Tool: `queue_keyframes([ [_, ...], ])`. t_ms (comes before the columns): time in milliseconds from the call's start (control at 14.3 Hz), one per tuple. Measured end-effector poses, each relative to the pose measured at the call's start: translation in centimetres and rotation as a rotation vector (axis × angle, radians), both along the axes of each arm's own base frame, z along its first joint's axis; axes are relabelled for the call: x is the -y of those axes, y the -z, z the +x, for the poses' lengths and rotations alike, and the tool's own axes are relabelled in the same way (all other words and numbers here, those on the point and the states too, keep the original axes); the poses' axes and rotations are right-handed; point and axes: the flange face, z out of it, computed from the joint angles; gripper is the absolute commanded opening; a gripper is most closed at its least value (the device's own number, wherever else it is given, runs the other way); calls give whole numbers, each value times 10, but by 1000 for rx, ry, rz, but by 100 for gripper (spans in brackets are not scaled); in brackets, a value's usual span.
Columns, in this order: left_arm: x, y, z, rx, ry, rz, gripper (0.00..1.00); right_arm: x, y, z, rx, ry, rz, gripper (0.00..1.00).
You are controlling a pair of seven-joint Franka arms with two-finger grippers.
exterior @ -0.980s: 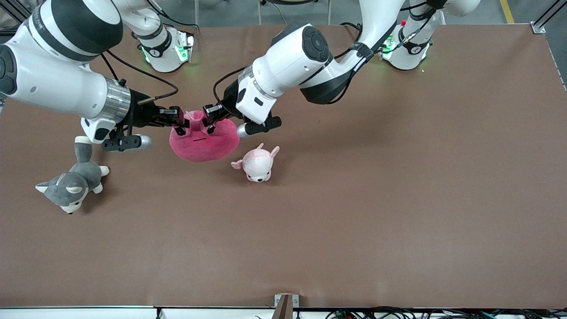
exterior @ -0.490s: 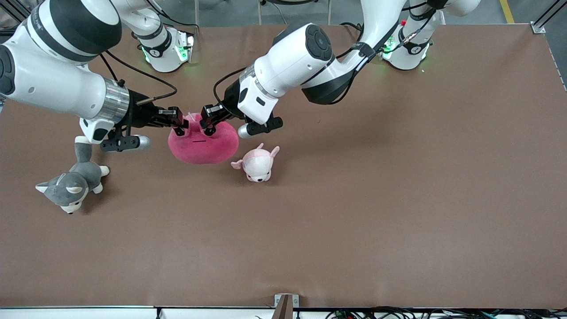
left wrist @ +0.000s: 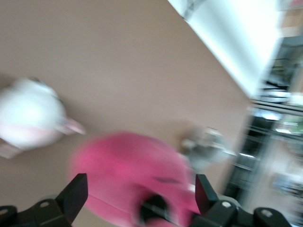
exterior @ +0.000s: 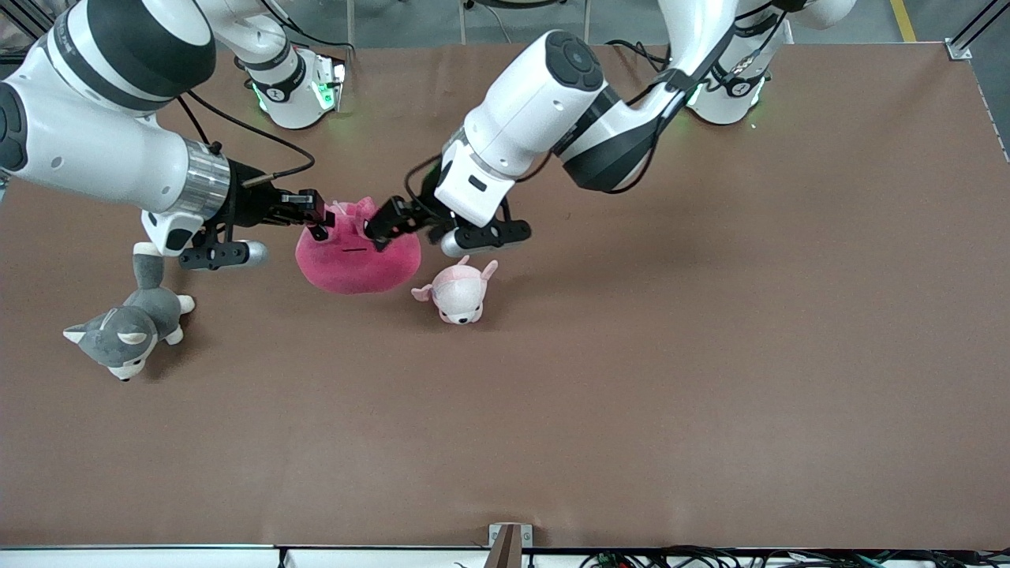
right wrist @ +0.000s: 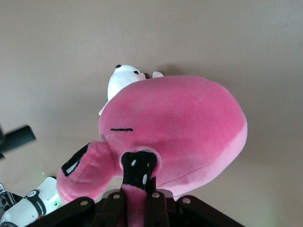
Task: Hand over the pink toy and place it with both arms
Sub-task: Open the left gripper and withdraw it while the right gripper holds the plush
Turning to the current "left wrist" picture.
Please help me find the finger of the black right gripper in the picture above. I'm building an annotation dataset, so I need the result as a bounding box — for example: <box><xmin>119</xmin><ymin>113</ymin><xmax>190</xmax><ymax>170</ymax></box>
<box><xmin>139</xmin><ymin>193</ymin><xmax>172</xmax><ymax>225</ymax></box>

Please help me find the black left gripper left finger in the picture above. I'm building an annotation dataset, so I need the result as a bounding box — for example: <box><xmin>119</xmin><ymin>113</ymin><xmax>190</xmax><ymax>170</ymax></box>
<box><xmin>0</xmin><ymin>173</ymin><xmax>89</xmax><ymax>227</ymax></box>

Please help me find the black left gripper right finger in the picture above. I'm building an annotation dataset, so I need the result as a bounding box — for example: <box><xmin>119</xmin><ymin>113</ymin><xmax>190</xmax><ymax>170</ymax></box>
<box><xmin>189</xmin><ymin>174</ymin><xmax>294</xmax><ymax>227</ymax></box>

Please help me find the round pink plush toy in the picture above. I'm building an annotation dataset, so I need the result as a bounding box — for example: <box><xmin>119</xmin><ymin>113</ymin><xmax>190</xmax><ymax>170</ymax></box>
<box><xmin>68</xmin><ymin>132</ymin><xmax>202</xmax><ymax>227</ymax></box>

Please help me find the grey white plush husky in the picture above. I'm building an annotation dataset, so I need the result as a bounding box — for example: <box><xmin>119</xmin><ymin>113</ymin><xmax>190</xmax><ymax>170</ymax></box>
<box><xmin>181</xmin><ymin>126</ymin><xmax>239</xmax><ymax>172</ymax></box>

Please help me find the dark metal rack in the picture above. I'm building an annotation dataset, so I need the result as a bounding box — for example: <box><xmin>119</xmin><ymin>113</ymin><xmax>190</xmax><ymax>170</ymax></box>
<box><xmin>224</xmin><ymin>35</ymin><xmax>303</xmax><ymax>206</ymax></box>

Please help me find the small white pink plush pig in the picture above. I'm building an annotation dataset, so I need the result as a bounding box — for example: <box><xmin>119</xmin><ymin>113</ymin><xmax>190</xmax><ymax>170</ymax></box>
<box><xmin>0</xmin><ymin>77</ymin><xmax>86</xmax><ymax>159</ymax></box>

